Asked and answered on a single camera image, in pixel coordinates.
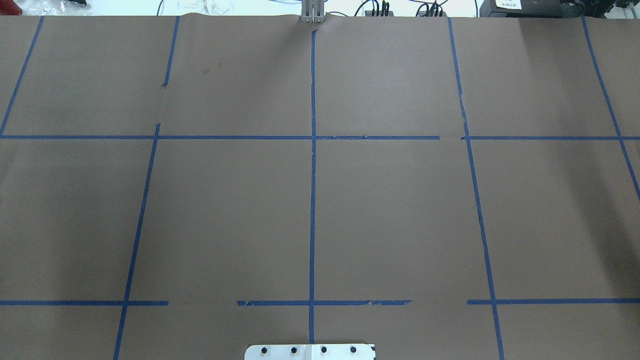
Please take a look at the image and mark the black computer box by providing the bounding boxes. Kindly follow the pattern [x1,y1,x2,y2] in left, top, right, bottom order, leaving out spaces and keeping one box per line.
[478,0,628,19]

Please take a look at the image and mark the red cylinder bottle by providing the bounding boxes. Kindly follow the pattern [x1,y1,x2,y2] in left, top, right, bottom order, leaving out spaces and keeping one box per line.
[0,0,23,16]

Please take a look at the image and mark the crumpled white tissue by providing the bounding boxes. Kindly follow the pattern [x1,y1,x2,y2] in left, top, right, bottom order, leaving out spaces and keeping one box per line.
[176,0,235,16]

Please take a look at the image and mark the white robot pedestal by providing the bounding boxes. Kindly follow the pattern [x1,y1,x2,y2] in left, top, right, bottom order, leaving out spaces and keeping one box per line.
[244,343,377,360]

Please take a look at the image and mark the aluminium frame post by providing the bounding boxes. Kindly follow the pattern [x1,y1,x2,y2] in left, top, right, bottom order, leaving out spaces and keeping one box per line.
[300,0,326,24]

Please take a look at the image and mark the clear plastic bag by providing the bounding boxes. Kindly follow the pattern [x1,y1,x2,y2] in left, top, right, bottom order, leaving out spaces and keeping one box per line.
[14,0,89,16]

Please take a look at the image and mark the black usb hub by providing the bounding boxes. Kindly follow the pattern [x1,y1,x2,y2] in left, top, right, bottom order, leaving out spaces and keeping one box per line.
[414,1,446,18]
[360,0,394,18]

